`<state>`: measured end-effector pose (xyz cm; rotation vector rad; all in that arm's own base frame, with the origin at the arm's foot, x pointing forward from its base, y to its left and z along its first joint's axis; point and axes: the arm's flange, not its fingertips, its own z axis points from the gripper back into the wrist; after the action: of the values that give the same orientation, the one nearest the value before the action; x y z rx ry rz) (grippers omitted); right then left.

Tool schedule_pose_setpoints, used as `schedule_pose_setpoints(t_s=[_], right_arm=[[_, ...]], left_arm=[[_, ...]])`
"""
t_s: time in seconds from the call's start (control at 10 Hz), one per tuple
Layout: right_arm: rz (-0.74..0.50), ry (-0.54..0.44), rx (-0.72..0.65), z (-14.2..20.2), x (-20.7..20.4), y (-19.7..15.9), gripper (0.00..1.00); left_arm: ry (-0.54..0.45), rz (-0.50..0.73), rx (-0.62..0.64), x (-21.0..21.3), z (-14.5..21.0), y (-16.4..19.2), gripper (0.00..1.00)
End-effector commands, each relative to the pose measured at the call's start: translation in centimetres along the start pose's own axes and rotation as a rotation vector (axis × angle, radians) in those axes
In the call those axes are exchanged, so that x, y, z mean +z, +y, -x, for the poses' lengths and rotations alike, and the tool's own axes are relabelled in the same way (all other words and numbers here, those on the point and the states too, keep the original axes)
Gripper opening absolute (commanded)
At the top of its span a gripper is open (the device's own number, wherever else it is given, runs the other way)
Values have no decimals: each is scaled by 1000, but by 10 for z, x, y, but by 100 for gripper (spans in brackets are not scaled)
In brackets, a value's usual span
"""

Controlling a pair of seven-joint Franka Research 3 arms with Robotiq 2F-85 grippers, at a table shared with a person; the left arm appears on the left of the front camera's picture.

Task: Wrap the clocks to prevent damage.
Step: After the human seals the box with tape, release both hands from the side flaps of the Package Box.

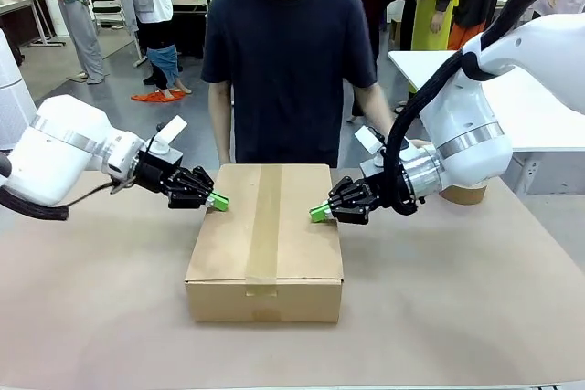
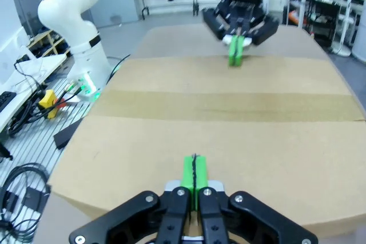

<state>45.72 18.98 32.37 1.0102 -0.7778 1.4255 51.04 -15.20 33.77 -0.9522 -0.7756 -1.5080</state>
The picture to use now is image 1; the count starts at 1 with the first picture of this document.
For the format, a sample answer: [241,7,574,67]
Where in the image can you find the brown tape strip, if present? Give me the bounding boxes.
[244,163,284,299]

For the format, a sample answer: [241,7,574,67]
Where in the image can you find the mannequin yellow top grey trousers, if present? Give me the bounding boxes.
[48,0,111,86]

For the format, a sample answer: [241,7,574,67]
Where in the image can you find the person's left forearm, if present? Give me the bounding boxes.
[354,83,397,138]

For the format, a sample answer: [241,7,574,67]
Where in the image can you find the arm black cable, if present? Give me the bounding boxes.
[0,152,136,223]
[382,0,585,217]

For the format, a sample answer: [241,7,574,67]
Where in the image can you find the brown cardboard box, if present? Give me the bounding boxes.
[184,163,346,325]

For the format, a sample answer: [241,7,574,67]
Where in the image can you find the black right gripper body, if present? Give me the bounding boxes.
[367,170,412,211]

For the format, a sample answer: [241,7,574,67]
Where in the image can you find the person in navy t-shirt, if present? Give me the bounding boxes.
[200,0,378,170]

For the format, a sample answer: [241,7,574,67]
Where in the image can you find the small cardboard box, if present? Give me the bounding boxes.
[388,18,406,49]

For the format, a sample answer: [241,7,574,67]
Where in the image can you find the orange cloth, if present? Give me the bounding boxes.
[131,90,187,104]

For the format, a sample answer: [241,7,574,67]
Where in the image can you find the black desk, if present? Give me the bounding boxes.
[171,0,212,60]

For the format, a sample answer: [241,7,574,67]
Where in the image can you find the person's right forearm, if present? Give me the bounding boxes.
[207,79,235,165]

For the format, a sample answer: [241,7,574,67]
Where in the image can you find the brown packing tape roll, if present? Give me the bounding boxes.
[438,182,486,205]

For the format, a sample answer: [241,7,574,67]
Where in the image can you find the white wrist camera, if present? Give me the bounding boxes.
[354,125,389,167]
[144,115,189,156]

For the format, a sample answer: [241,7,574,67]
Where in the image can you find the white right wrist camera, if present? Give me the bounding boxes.
[354,125,389,167]

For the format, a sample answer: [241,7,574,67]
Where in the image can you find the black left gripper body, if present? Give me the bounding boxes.
[134,159,184,195]

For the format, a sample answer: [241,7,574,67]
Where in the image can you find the grey metal cabinet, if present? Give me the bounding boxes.
[502,150,585,195]

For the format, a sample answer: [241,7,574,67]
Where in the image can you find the person black jacket yellow apron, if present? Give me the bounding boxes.
[393,0,517,112]

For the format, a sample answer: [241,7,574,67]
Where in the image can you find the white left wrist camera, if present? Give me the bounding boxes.
[144,115,189,156]

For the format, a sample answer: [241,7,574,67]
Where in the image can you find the large white table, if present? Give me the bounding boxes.
[387,49,585,153]

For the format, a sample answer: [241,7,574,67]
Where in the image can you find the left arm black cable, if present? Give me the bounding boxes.
[0,152,136,223]

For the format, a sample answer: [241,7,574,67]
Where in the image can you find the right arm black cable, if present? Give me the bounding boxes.
[382,0,585,217]

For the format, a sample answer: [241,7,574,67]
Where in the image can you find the orange trousers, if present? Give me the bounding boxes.
[446,22,486,52]

